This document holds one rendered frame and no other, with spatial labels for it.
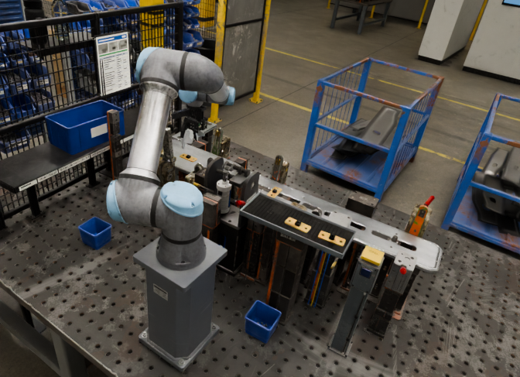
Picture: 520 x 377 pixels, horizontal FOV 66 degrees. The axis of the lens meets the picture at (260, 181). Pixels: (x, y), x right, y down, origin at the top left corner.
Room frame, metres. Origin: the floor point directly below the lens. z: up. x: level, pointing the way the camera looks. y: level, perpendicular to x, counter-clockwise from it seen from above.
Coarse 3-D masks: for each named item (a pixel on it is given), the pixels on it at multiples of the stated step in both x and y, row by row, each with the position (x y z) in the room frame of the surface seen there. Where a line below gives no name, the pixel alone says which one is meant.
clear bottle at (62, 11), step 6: (54, 0) 1.82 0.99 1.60; (60, 0) 1.83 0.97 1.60; (54, 6) 1.81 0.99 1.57; (60, 6) 1.82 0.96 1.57; (54, 12) 1.80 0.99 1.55; (60, 12) 1.81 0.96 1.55; (66, 12) 1.83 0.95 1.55; (60, 24) 1.81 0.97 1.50; (66, 24) 1.82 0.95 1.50; (54, 30) 1.81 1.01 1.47; (60, 30) 1.80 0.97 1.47; (66, 30) 1.82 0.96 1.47; (60, 36) 1.80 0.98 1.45; (66, 36) 1.82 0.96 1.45
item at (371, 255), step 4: (364, 248) 0.98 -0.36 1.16; (368, 248) 0.98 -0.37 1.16; (372, 248) 0.99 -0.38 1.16; (364, 252) 0.96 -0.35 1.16; (368, 252) 0.97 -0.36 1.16; (372, 252) 0.97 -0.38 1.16; (376, 252) 0.97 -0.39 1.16; (380, 252) 0.97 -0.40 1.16; (384, 252) 0.98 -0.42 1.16; (364, 256) 0.94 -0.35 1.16; (368, 256) 0.95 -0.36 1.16; (372, 256) 0.95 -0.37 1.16; (376, 256) 0.95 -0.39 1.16; (380, 256) 0.95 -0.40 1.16; (368, 260) 0.94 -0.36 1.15; (372, 260) 0.93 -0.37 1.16; (376, 260) 0.93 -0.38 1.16; (380, 260) 0.94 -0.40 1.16; (376, 264) 0.93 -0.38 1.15
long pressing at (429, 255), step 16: (176, 144) 1.78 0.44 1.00; (176, 160) 1.62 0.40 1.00; (224, 160) 1.69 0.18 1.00; (288, 192) 1.49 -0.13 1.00; (320, 208) 1.40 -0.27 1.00; (336, 208) 1.41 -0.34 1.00; (368, 224) 1.33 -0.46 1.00; (384, 224) 1.34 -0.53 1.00; (368, 240) 1.23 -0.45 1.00; (384, 240) 1.24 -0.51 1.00; (400, 240) 1.26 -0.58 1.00; (416, 240) 1.27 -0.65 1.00; (416, 256) 1.17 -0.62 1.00; (432, 256) 1.19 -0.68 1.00; (432, 272) 1.10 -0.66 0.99
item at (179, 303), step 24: (144, 264) 0.85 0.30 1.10; (216, 264) 0.90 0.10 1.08; (168, 288) 0.82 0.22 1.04; (192, 288) 0.82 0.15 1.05; (168, 312) 0.82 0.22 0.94; (192, 312) 0.83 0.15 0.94; (144, 336) 0.87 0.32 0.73; (168, 336) 0.82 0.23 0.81; (192, 336) 0.83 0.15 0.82; (168, 360) 0.80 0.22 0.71; (192, 360) 0.82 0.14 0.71
